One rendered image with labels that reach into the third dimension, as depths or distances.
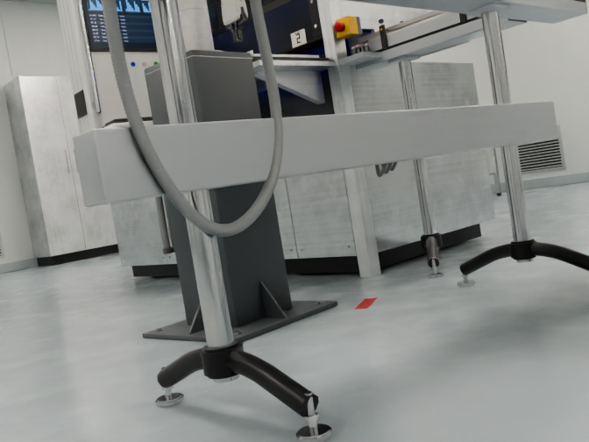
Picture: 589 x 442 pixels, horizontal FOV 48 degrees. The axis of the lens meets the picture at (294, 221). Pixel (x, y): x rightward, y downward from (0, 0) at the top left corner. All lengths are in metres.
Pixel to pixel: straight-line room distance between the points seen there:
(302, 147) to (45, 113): 6.34
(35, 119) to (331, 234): 5.17
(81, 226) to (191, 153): 6.41
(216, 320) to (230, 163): 0.29
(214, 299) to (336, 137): 0.46
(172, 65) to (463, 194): 2.24
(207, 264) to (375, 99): 1.75
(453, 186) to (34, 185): 5.21
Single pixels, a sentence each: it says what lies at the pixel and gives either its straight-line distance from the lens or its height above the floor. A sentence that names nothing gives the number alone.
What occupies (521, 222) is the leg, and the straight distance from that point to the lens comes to 2.10.
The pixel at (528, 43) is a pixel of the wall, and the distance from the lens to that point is 7.43.
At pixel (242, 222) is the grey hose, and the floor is 0.36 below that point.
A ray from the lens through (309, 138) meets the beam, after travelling 1.39.
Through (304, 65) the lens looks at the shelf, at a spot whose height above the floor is 0.86.
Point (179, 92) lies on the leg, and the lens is 1.23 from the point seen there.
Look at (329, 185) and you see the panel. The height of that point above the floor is 0.39.
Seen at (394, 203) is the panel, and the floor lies 0.27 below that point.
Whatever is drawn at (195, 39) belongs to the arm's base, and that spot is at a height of 0.91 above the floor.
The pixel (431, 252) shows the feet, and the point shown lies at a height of 0.09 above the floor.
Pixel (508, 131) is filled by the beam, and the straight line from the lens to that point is 2.04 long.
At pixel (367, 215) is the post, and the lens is 2.71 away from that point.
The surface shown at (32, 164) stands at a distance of 7.48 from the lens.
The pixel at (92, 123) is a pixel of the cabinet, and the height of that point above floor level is 0.84.
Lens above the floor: 0.41
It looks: 3 degrees down
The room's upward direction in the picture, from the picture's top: 9 degrees counter-clockwise
